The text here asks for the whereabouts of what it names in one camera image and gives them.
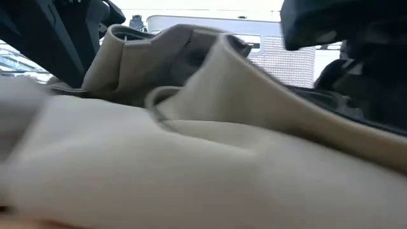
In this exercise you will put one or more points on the white plastic laundry basket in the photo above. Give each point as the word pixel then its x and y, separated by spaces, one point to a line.
pixel 286 66

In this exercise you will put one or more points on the beige garment with black band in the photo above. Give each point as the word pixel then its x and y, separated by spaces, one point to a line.
pixel 159 175

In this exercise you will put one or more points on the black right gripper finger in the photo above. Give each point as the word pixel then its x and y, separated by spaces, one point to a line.
pixel 340 74

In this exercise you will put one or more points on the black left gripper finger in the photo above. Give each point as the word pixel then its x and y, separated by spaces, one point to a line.
pixel 31 31

